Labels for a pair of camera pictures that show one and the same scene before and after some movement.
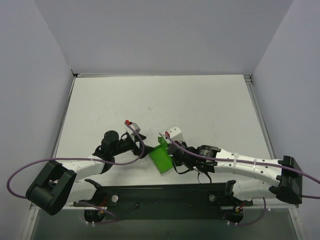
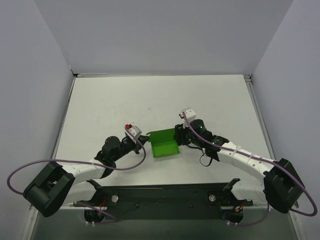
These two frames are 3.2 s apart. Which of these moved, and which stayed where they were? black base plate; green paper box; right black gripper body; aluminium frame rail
Moved: right black gripper body; green paper box
Stayed: aluminium frame rail; black base plate
